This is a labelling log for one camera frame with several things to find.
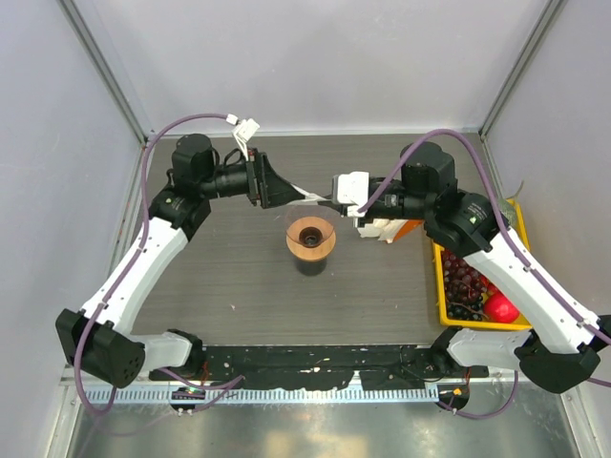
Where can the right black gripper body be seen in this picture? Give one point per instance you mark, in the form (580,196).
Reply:
(368,216)

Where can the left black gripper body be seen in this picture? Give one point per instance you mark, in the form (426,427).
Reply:
(252,176)

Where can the white paper sheet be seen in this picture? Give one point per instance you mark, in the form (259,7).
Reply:
(310,197)

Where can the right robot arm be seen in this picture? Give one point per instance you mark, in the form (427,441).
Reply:
(561,347)

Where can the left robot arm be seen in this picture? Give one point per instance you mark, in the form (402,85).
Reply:
(98,338)

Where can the white coffee filter stack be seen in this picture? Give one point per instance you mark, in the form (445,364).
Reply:
(385,230)

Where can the dark red grape bunch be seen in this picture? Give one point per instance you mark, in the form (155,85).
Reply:
(465,289)

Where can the green netted melon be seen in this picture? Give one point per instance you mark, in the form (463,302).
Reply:
(508,211)

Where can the red pepper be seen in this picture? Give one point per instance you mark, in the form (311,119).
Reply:
(499,309)

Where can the yellow plastic tray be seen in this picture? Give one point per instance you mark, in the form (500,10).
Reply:
(520,323)

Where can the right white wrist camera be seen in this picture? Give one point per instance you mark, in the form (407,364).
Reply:
(351,188)

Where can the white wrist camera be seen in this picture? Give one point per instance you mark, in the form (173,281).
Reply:
(243,130)
(351,188)

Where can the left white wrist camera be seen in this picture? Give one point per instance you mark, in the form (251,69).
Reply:
(243,130)

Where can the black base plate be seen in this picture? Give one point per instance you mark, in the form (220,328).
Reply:
(325,367)

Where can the white slotted cable duct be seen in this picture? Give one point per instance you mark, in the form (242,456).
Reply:
(353,394)

